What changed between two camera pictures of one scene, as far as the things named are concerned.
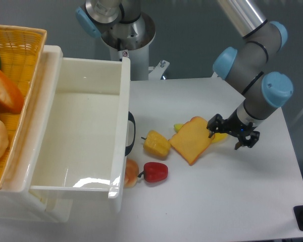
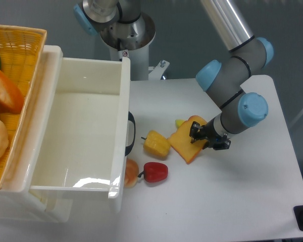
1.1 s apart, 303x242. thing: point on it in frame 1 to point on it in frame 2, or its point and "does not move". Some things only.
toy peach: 132,171 does not move
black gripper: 233,125 to 209,132
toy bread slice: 191,140 does not move
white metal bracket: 158,70 does not move
